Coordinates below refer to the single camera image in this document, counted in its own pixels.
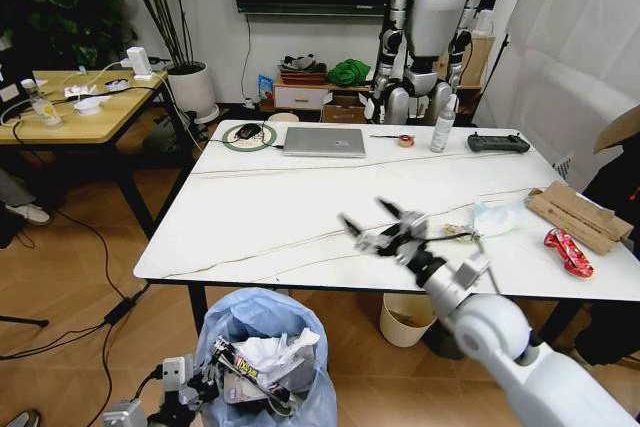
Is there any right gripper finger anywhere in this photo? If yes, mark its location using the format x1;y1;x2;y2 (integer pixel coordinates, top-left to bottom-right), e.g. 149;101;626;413
338;215;399;256
375;197;431;239

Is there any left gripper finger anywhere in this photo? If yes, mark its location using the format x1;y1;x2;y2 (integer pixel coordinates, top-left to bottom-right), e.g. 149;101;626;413
215;339;239;379
187;345;219;401

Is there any trash bin with blue bag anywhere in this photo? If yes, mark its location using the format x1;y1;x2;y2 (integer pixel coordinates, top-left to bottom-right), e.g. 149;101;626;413
193;287;339;427

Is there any beige waste bin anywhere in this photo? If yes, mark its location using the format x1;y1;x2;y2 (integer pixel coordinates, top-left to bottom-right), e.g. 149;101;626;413
378;292;439;349

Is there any black snack wrapper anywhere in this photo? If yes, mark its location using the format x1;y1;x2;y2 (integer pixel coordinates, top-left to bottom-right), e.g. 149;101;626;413
215;341;292;401

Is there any small yellowish wrapper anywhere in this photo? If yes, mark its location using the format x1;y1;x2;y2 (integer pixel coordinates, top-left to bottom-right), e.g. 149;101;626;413
443;222;482;244

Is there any crumpled white paper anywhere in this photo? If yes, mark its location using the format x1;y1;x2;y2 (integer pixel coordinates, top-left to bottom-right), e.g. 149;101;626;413
233;328;321;379

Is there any black table leg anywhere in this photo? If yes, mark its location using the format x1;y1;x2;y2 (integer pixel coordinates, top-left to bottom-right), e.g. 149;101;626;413
188;284;209;336
538;298;585;349

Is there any white crumpled tissue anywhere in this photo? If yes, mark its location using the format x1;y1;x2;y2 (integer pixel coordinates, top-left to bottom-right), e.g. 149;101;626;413
471;197;527;238

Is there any white spray bottle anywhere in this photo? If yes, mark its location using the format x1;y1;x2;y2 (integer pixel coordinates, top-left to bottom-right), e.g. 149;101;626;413
429;93;459;154

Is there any silver laptop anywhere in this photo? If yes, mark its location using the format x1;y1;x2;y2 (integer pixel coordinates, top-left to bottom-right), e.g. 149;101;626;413
282;126;368;159

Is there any black power adapter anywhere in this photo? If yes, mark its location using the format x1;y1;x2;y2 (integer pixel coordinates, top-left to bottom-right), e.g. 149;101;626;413
102;296;137;327

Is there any open cardboard box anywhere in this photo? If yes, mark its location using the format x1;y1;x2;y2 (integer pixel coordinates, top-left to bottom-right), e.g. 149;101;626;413
321;93;370;125

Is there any black remote controller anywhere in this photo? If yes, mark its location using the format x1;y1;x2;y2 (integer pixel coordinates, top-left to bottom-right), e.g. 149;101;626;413
466;131;532;154

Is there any round green mouse pad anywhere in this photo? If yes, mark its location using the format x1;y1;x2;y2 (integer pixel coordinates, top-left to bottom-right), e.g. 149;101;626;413
222;122;279;153

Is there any green cloth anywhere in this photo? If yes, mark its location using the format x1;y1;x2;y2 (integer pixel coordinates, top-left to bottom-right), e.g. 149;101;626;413
326;58;373;88

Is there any red crumpled wrapper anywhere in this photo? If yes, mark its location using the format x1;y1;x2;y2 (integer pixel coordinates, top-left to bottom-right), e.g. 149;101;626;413
543;227;596;279

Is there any low wood white cabinet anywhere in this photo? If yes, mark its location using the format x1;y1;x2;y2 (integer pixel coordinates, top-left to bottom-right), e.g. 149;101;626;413
259;71;332;114

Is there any flat brown cardboard piece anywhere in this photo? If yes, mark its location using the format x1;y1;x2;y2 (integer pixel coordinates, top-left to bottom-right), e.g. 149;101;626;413
525;180;634;256

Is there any red tray with items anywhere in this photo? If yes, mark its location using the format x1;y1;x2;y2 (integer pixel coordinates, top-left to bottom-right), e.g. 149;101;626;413
276;53;329;86

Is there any tall cardboard box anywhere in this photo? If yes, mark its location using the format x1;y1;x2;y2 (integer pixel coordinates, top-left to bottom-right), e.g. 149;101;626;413
433;33;497;87

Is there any blue snack bag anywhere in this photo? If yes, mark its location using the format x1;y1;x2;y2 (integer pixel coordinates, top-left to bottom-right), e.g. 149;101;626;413
256;74;277;104

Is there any silver humanoid robot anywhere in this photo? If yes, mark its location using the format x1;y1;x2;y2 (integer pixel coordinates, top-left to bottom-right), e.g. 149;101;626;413
368;0;490;126

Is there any person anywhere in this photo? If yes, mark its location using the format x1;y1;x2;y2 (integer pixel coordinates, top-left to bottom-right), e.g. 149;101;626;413
573;136;640;367

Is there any white plant pot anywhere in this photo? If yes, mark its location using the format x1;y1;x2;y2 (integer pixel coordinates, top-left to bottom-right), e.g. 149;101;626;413
165;61;222;124

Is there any brown cardboard box flap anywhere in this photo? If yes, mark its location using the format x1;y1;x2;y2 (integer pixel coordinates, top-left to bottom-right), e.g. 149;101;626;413
593;103;640;155

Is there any person's shoe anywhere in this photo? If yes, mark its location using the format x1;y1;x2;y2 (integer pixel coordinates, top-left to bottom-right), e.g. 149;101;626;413
3;203;52;227

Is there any white upright device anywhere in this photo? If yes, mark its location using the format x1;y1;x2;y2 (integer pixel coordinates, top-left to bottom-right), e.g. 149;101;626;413
125;46;154;83

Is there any white shallow dish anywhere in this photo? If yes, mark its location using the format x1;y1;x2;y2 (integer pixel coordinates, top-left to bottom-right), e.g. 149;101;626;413
73;95;112;114

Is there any tall thin-stemmed plant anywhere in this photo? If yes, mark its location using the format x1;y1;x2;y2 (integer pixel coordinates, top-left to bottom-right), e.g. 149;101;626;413
98;0;202;71

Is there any clear water bottle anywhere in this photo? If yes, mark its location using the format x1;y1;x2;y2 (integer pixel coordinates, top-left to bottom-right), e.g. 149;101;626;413
20;78;63;129

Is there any dark leafy plant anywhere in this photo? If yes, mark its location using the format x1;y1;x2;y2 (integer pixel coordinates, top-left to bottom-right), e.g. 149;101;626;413
0;0;137;72

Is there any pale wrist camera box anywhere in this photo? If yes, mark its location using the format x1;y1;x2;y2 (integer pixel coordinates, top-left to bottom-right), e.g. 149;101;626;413
161;356;188;392

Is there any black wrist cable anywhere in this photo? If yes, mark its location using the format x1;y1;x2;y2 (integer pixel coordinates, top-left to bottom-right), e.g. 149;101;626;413
424;229;476;244

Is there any black floor cable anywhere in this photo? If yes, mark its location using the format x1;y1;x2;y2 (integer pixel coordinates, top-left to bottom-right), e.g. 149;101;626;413
0;206;151;427

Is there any black television cable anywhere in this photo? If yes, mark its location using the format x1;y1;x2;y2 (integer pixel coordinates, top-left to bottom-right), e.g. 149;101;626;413
240;13;253;104

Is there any wooden table black frame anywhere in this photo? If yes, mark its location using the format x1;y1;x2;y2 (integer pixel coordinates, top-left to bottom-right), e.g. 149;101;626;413
0;68;201;241

